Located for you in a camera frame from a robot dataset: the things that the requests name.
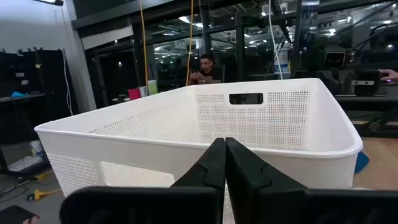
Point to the person's hand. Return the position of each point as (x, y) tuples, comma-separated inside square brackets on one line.
[(390, 75)]

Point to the black metal table frame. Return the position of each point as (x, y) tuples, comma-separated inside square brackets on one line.
[(367, 102)]

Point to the black hazard-striped floor mat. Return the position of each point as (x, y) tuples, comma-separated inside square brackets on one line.
[(12, 214)]

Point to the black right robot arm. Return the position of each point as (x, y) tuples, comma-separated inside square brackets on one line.
[(342, 77)]

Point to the red cup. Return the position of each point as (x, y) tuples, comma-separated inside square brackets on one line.
[(134, 94)]

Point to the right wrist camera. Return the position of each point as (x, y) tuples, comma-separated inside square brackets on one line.
[(363, 87)]

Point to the person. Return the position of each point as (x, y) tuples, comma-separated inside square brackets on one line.
[(206, 73)]

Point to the pale green cup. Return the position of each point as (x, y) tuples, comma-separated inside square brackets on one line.
[(152, 87)]

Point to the white perforated plastic basket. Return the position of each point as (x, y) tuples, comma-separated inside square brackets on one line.
[(155, 124)]

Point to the black shelf unit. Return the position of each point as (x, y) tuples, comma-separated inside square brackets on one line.
[(31, 74)]

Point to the blue cloth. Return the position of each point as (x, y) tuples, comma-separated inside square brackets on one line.
[(360, 161)]

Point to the blue and white cup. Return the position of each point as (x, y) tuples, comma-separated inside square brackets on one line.
[(143, 91)]

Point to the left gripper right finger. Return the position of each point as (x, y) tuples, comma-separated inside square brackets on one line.
[(258, 186)]

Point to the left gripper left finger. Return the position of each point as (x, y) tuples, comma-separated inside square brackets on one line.
[(202, 174)]

